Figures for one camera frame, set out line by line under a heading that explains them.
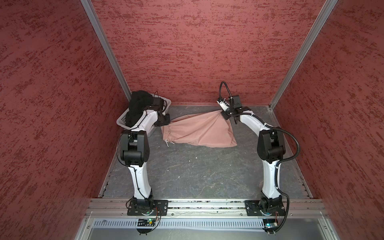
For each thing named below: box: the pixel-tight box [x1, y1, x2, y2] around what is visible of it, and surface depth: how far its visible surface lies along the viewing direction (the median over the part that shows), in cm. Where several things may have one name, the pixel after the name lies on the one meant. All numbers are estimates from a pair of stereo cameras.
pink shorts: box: [161, 109, 238, 148], surface depth 100 cm
